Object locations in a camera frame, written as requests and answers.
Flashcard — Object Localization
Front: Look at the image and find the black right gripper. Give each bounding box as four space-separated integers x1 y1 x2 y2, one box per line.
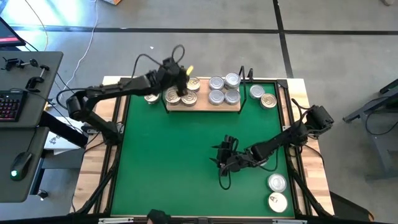
209 141 254 174

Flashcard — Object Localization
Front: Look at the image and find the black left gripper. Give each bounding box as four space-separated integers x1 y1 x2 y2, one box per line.
156 57 189 97

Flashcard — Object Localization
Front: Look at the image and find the gold-lid blue-label tuna can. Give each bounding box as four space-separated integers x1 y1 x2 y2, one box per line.
144 93 161 105
267 192 289 214
180 90 198 107
260 93 278 110
164 87 182 106
187 77 202 92

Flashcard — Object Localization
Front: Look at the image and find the wooden shelf board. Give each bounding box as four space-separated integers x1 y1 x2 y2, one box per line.
166 77 242 112

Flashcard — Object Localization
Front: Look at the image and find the green table mat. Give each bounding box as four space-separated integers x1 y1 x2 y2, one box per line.
111 81 295 218

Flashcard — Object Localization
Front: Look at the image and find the person's head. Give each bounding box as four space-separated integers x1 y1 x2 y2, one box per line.
147 209 171 224

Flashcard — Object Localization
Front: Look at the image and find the black support beam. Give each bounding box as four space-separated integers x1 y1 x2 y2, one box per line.
39 110 90 150

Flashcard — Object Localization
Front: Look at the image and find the white printed box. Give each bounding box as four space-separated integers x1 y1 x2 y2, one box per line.
43 123 88 156

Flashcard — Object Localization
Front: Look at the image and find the black desk clamp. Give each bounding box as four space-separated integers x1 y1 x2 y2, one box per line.
24 64 50 93
1 57 40 72

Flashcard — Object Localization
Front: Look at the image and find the dark grey desk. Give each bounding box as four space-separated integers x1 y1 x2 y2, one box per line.
0 50 65 203

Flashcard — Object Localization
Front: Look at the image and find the black equipment stand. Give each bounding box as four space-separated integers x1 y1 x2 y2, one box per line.
343 79 398 182

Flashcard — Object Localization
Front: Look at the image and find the black backlit keyboard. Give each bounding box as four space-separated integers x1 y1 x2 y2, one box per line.
0 89 28 123

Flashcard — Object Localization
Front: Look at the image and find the black computer mouse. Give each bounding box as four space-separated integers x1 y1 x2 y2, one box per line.
9 151 34 182

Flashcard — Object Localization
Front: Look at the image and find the dark computer monitor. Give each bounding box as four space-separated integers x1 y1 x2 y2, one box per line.
0 17 27 48

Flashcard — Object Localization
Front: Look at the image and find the black metal rig frame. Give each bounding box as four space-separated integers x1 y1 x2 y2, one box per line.
70 76 335 224

